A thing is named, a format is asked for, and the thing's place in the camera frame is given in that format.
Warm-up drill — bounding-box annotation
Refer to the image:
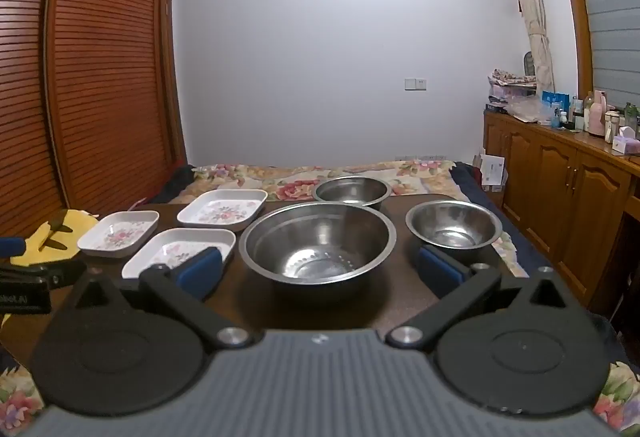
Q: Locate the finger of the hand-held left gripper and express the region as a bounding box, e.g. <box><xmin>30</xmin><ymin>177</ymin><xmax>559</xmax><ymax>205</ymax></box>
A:
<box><xmin>0</xmin><ymin>237</ymin><xmax>27</xmax><ymax>261</ymax></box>
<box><xmin>0</xmin><ymin>259</ymin><xmax>87</xmax><ymax>291</ymax></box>

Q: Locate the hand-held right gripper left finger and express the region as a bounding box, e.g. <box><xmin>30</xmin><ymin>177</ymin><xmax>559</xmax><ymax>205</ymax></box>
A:
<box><xmin>72</xmin><ymin>246</ymin><xmax>255</xmax><ymax>352</ymax></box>

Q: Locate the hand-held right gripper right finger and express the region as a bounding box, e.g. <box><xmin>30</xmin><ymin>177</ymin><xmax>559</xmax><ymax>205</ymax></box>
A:
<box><xmin>384</xmin><ymin>244</ymin><xmax>572</xmax><ymax>351</ymax></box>

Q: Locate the medium floral white plate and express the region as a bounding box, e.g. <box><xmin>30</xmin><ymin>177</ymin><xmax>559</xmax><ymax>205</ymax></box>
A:
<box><xmin>122</xmin><ymin>228</ymin><xmax>236</xmax><ymax>279</ymax></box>

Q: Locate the small steel bowl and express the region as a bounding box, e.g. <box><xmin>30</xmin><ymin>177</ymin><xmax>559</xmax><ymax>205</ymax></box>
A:
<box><xmin>312</xmin><ymin>176</ymin><xmax>392</xmax><ymax>211</ymax></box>
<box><xmin>405</xmin><ymin>200</ymin><xmax>503</xmax><ymax>264</ymax></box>

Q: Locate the small floral white plate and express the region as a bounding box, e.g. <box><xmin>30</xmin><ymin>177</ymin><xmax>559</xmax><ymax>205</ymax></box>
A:
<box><xmin>77</xmin><ymin>211</ymin><xmax>160</xmax><ymax>259</ymax></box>

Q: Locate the large perforated steel bowl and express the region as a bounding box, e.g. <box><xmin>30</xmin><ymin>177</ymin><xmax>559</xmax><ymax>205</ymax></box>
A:
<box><xmin>238</xmin><ymin>202</ymin><xmax>398</xmax><ymax>305</ymax></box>

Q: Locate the yellow paper sheet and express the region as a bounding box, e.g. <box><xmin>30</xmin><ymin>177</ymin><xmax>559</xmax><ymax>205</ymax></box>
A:
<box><xmin>9</xmin><ymin>209</ymin><xmax>101</xmax><ymax>268</ymax></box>

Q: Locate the white cardboard box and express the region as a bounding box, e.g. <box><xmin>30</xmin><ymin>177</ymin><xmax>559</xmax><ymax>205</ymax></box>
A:
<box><xmin>479</xmin><ymin>154</ymin><xmax>506</xmax><ymax>191</ymax></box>

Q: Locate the floral blanket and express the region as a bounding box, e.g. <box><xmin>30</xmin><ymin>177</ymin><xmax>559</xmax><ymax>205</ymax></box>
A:
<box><xmin>170</xmin><ymin>160</ymin><xmax>531</xmax><ymax>279</ymax></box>

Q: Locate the wooden sideboard cabinet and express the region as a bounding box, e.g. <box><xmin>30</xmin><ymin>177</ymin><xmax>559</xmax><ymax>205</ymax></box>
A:
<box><xmin>482</xmin><ymin>109</ymin><xmax>640</xmax><ymax>314</ymax></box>

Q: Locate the purple package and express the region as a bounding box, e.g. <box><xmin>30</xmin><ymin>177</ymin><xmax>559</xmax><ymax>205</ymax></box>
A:
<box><xmin>492</xmin><ymin>84</ymin><xmax>527</xmax><ymax>106</ymax></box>

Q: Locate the wooden louvered wardrobe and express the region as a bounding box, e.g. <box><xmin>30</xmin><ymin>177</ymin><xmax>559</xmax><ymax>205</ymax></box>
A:
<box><xmin>0</xmin><ymin>0</ymin><xmax>189</xmax><ymax>239</ymax></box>

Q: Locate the blue carton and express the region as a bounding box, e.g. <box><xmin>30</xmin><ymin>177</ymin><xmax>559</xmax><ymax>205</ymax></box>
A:
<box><xmin>542</xmin><ymin>90</ymin><xmax>571</xmax><ymax>112</ymax></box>

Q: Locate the pink thermos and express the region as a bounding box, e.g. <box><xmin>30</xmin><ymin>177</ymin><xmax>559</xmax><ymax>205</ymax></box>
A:
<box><xmin>587</xmin><ymin>90</ymin><xmax>609</xmax><ymax>137</ymax></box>

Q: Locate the white jar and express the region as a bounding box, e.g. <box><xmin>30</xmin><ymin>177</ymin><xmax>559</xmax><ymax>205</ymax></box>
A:
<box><xmin>604</xmin><ymin>111</ymin><xmax>621</xmax><ymax>144</ymax></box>

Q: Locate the pink tissue box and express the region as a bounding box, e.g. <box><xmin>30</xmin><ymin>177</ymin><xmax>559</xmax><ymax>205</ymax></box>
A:
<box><xmin>612</xmin><ymin>127</ymin><xmax>640</xmax><ymax>154</ymax></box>

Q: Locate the grey window blind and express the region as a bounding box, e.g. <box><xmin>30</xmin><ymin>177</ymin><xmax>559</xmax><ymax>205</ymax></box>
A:
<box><xmin>567</xmin><ymin>0</ymin><xmax>640</xmax><ymax>114</ymax></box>

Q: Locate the wooden window frame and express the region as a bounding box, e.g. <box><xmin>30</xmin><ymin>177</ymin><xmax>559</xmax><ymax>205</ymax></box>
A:
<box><xmin>547</xmin><ymin>0</ymin><xmax>596</xmax><ymax>104</ymax></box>

